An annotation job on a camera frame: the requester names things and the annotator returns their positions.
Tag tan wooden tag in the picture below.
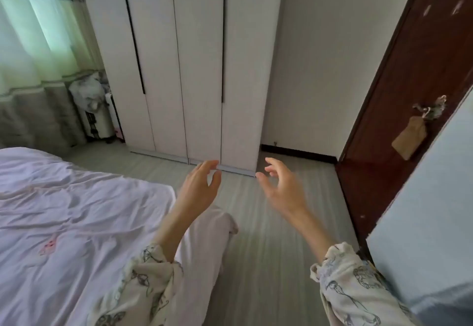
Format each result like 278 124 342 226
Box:
391 116 428 161

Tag dark brown wooden door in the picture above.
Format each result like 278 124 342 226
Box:
335 0 473 251

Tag black baseboard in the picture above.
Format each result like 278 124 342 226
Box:
260 144 339 164

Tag pale pink duvet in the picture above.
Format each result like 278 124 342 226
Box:
0 147 239 326

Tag person's right hand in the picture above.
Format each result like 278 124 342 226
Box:
255 157 309 220

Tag pale green patterned curtain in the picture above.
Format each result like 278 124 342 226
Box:
0 0 108 156

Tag person's left forearm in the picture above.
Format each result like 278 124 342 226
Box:
87 207 203 326

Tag person's left hand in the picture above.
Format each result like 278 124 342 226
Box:
174 159 222 223

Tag person's right forearm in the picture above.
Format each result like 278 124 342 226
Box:
286 206 422 326

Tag white oil heater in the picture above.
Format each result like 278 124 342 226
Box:
79 92 123 142

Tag white wardrobe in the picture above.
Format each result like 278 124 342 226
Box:
75 0 287 178

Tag grey white crumpled cloth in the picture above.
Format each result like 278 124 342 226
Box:
68 72 110 112

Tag metal door handle with keys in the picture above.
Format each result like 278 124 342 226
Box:
412 95 448 120

